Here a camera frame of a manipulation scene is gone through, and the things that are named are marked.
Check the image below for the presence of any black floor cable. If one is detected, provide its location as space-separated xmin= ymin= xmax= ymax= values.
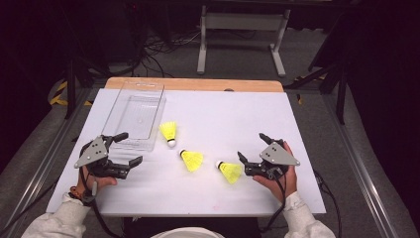
xmin=312 ymin=169 xmax=344 ymax=238

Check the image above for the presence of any yellow black floor tape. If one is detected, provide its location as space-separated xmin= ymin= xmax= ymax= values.
xmin=49 ymin=80 xmax=94 ymax=108

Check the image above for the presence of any white rounded object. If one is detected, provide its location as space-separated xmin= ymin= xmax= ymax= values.
xmin=150 ymin=226 xmax=226 ymax=238

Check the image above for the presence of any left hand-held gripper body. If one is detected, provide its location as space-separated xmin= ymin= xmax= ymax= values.
xmin=73 ymin=134 xmax=132 ymax=180

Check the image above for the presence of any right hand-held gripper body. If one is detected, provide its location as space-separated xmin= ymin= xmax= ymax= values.
xmin=244 ymin=138 xmax=301 ymax=181

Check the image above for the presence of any bundle of black floor cables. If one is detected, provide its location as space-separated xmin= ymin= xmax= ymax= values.
xmin=131 ymin=29 xmax=203 ymax=79

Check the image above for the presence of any grey metal stand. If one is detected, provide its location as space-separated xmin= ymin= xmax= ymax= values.
xmin=196 ymin=4 xmax=292 ymax=78

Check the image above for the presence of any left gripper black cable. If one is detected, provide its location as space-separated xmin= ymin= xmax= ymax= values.
xmin=78 ymin=167 xmax=124 ymax=238

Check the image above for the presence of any person's left hand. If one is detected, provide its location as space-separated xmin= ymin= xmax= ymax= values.
xmin=76 ymin=165 xmax=119 ymax=198

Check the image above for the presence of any person's right hand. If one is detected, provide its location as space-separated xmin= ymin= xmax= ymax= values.
xmin=252 ymin=141 xmax=298 ymax=200

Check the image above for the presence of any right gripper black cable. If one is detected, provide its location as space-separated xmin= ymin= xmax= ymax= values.
xmin=259 ymin=168 xmax=287 ymax=234

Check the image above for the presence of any yellow shuttlecock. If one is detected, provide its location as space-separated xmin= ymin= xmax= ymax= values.
xmin=215 ymin=160 xmax=245 ymax=185
xmin=158 ymin=120 xmax=178 ymax=149
xmin=178 ymin=149 xmax=205 ymax=174

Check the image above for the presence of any clear plastic box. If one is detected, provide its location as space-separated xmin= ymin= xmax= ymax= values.
xmin=100 ymin=79 xmax=167 ymax=154

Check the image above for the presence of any black tripod stand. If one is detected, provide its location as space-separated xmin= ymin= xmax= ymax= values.
xmin=283 ymin=60 xmax=352 ymax=126
xmin=62 ymin=56 xmax=112 ymax=121

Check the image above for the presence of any aluminium rail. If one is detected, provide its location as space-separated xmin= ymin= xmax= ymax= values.
xmin=320 ymin=94 xmax=401 ymax=238
xmin=0 ymin=88 xmax=97 ymax=234

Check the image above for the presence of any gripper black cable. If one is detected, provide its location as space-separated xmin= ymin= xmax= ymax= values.
xmin=259 ymin=168 xmax=287 ymax=234
xmin=78 ymin=167 xmax=124 ymax=238

